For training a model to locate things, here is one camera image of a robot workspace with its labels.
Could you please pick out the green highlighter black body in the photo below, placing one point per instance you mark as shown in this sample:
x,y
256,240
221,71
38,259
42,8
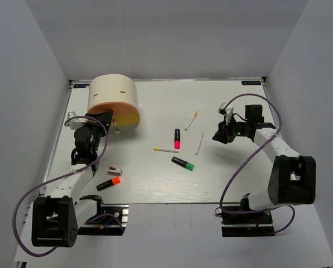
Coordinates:
x,y
183,163

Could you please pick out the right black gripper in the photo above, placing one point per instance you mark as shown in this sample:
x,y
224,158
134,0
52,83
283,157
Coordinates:
x,y
224,131

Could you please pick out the white pen yellow cap lower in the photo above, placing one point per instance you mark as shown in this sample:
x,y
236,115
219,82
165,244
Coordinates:
x,y
166,150

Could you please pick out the pink highlighter black body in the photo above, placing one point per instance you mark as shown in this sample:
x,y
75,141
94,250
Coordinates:
x,y
177,138

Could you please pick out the white pen pale cap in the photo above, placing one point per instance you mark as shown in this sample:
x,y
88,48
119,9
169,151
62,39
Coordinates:
x,y
199,144

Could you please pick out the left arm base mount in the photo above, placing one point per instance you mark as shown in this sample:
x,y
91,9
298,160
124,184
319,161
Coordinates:
x,y
110,220

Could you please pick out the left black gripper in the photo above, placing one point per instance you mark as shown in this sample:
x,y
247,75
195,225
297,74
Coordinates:
x,y
105,116

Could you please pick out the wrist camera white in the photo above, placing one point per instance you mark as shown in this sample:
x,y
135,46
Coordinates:
x,y
73,121
226,110

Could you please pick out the white pen yellow cap upper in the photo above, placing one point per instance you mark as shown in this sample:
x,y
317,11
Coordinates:
x,y
191,121

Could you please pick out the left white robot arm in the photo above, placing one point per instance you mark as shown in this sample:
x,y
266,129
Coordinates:
x,y
57,217

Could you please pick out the pink white mini stapler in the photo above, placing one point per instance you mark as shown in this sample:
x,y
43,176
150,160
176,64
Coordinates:
x,y
116,171

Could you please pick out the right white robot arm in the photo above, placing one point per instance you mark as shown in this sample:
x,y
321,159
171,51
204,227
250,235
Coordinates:
x,y
293,176

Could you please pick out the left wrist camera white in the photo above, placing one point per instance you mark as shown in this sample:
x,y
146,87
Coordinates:
x,y
73,121

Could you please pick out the orange highlighter black body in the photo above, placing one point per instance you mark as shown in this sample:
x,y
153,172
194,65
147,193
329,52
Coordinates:
x,y
108,183

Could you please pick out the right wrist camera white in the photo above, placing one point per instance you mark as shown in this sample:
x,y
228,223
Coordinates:
x,y
226,110

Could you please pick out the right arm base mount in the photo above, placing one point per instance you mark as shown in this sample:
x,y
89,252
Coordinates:
x,y
246,225

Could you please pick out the cream cylindrical drawer organizer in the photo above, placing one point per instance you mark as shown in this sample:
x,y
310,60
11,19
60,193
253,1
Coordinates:
x,y
113,88

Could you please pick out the white pen yellow cap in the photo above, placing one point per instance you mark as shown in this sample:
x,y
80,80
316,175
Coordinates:
x,y
166,150
191,121

